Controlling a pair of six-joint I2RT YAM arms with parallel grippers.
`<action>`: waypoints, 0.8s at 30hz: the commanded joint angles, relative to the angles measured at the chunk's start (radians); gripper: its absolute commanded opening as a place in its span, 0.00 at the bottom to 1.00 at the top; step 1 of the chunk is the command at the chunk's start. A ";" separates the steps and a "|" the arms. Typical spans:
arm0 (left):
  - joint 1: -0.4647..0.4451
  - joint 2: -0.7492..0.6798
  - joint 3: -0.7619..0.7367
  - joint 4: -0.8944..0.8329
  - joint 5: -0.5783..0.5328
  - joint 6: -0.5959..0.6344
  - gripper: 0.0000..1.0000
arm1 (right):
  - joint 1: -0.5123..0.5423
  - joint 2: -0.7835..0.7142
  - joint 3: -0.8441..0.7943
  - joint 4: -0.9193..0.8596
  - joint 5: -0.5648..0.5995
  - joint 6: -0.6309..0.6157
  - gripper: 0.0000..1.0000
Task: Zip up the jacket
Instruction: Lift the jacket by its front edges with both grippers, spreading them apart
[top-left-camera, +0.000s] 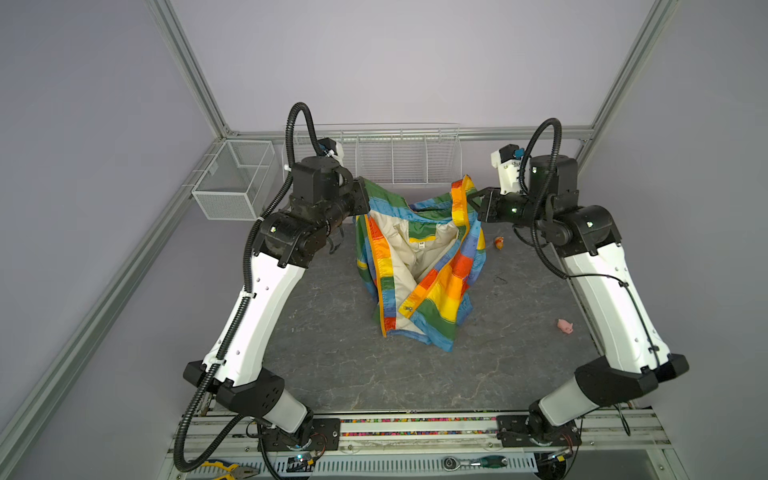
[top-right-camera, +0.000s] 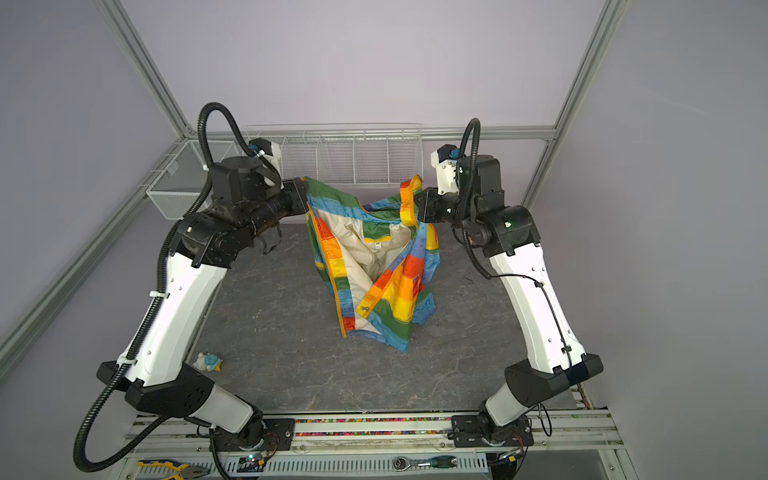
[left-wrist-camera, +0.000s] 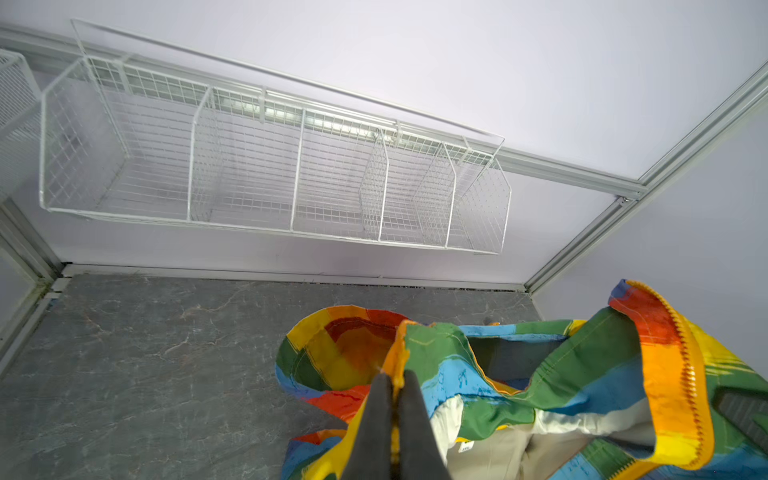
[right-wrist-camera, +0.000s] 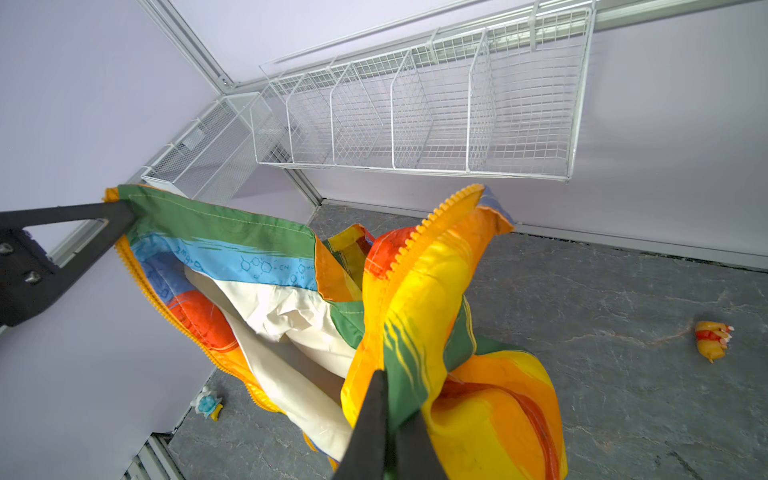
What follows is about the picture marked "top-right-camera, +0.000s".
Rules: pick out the multicolour patchwork jacket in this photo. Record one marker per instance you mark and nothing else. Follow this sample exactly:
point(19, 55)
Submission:
point(377, 260)

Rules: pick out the long white wire basket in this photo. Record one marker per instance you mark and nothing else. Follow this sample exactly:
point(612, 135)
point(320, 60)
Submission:
point(351, 154)

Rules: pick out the small white mesh basket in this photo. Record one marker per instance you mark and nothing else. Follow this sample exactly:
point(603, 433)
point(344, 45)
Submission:
point(179, 180)

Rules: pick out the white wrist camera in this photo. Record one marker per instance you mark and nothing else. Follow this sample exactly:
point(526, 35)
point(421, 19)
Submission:
point(269, 150)
point(444, 161)

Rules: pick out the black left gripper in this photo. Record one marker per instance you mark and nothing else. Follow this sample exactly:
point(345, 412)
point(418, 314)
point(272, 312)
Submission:
point(297, 189)

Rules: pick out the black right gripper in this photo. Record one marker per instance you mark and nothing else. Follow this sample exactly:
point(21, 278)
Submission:
point(432, 206)

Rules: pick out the green handled ratchet wrench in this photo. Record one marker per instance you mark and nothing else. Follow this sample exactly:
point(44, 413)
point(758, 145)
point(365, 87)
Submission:
point(402, 464)

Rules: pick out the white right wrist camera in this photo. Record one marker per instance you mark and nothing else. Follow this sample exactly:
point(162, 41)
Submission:
point(444, 161)

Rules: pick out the green circuit board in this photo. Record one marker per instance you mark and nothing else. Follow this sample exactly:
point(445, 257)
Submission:
point(250, 464)

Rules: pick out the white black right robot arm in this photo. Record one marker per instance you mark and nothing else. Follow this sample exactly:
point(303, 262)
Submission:
point(503, 243)

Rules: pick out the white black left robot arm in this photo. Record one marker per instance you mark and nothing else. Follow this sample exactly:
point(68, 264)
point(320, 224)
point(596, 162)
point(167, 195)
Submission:
point(248, 197)

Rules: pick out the yellow handled pliers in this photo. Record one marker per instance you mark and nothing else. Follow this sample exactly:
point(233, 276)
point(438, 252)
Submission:
point(180, 471)

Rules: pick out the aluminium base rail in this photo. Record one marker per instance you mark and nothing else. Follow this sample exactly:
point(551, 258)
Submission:
point(347, 445)

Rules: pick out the white teal small toy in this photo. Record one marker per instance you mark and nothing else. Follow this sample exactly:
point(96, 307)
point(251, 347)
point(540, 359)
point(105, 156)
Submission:
point(207, 362)

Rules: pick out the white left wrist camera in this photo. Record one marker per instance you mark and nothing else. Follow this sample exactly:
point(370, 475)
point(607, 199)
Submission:
point(269, 150)

